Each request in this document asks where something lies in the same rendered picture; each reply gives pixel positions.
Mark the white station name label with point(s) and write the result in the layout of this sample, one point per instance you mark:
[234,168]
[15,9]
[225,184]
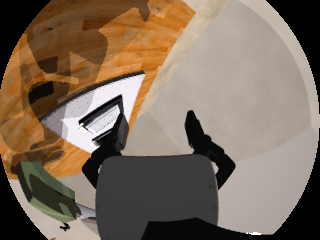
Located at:
[82,129]

